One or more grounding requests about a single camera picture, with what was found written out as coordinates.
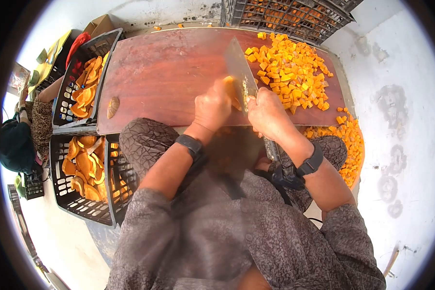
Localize black wrist band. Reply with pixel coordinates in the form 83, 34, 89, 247
175, 134, 205, 162
272, 141, 324, 190

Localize steel cleaver knife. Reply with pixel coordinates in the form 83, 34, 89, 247
224, 36, 280, 162

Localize cardboard box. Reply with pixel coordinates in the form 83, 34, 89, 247
83, 14, 116, 37

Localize orange pumpkin slice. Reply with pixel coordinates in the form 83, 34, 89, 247
223, 75, 243, 111

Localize small black crate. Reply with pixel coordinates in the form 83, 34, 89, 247
23, 173, 45, 201

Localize pumpkin peel piece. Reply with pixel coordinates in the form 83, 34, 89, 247
107, 96, 120, 119

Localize person's right hand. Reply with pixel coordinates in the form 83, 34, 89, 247
246, 87, 299, 141

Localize red-brown wooden cutting board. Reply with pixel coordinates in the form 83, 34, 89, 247
96, 27, 347, 135

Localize pile of diced pumpkin cubes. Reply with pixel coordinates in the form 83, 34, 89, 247
244, 32, 334, 115

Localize black crate of pumpkin slices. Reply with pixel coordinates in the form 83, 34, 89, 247
49, 133, 140, 229
52, 28, 124, 130

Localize person's right fingers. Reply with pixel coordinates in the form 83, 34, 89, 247
246, 87, 278, 120

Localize orange basin of pumpkin cubes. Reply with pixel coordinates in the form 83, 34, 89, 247
300, 107, 365, 191

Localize person's left fingers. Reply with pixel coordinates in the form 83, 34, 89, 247
212, 79, 234, 109

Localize red cloth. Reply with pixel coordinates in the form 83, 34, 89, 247
65, 32, 92, 69

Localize person's left hand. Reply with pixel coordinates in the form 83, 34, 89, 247
193, 79, 234, 133

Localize person's body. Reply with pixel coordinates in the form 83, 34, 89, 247
106, 170, 386, 290

